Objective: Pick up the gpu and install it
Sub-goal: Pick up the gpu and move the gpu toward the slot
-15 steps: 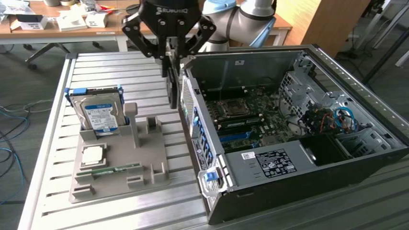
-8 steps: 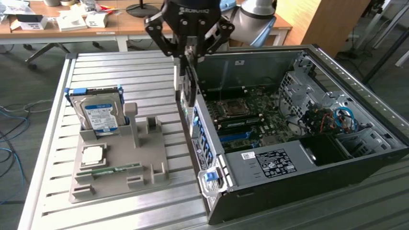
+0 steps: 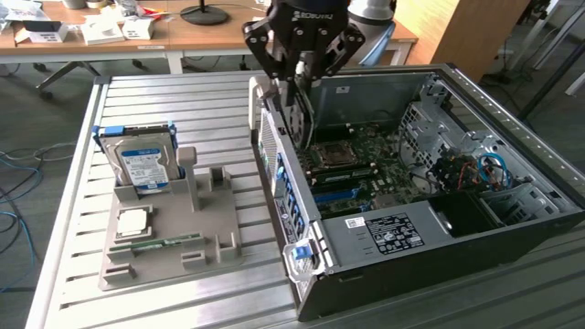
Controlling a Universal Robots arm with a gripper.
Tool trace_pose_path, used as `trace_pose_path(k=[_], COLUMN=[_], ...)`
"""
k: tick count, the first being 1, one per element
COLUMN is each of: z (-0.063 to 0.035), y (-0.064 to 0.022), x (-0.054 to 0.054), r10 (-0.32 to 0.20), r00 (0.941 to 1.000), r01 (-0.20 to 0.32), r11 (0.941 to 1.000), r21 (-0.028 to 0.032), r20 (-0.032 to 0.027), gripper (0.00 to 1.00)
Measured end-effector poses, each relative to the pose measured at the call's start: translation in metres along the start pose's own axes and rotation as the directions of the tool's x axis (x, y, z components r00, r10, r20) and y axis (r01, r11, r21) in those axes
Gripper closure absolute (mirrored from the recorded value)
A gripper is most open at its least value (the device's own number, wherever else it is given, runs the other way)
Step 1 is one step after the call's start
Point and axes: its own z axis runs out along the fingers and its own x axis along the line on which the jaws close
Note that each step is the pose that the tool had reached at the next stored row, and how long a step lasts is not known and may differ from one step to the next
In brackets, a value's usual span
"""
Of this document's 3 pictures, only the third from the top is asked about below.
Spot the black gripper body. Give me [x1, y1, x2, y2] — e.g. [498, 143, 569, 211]
[266, 0, 353, 53]

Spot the NVIDIA graphics card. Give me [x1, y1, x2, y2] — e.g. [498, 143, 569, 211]
[278, 51, 317, 151]

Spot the wooden desk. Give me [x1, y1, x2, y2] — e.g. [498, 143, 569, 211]
[168, 0, 419, 75]
[0, 0, 170, 100]

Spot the black round lamp base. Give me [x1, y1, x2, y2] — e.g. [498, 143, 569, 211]
[178, 0, 229, 27]

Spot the red printed packet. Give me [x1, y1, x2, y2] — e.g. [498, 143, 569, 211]
[134, 3, 165, 22]

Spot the small white printed box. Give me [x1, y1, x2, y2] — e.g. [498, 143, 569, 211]
[121, 19, 154, 40]

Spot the metal CPU socket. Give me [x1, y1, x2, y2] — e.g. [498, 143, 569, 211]
[310, 141, 355, 169]

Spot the white box with round insert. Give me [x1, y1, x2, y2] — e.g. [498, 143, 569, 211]
[80, 16, 125, 46]

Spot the dark RAM stick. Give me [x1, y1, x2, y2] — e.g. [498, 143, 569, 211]
[313, 167, 374, 185]

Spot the green motherboard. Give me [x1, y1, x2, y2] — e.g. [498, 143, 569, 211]
[291, 125, 430, 220]

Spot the hard disk in blue carrier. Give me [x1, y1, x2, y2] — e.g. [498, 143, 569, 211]
[92, 120, 178, 196]

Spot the white box with black lid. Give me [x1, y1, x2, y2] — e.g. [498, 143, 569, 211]
[21, 20, 69, 44]

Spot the grey parts rack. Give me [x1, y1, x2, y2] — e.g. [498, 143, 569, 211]
[97, 145, 246, 292]

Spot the black plastic shroud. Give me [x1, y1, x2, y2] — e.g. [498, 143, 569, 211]
[426, 191, 506, 239]

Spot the clear plastic bag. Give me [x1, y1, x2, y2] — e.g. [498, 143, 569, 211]
[0, 0, 49, 22]

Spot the grey power supply unit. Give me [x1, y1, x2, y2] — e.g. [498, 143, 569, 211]
[318, 202, 458, 271]

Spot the silver CPU chip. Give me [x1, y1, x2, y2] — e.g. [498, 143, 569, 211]
[114, 209, 149, 237]

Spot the silver metal disk bay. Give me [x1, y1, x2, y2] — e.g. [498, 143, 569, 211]
[478, 182, 566, 229]

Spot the blue case release latch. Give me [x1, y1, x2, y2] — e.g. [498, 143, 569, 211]
[290, 241, 317, 264]

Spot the green RAM stick white label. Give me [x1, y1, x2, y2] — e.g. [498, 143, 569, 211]
[112, 234, 202, 253]

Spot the black open PC case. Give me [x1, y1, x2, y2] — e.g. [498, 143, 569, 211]
[249, 62, 585, 323]

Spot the black power wire bundle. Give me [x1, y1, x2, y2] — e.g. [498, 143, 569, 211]
[426, 156, 481, 193]

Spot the blue data wire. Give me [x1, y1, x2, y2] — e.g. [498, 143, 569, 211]
[474, 152, 515, 191]

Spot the grey floor cable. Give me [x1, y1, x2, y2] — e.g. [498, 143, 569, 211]
[0, 142, 78, 162]

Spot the black floor cable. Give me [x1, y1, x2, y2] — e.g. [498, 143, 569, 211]
[0, 169, 42, 256]

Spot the blue floor cable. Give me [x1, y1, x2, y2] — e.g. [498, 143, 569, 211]
[0, 150, 42, 293]

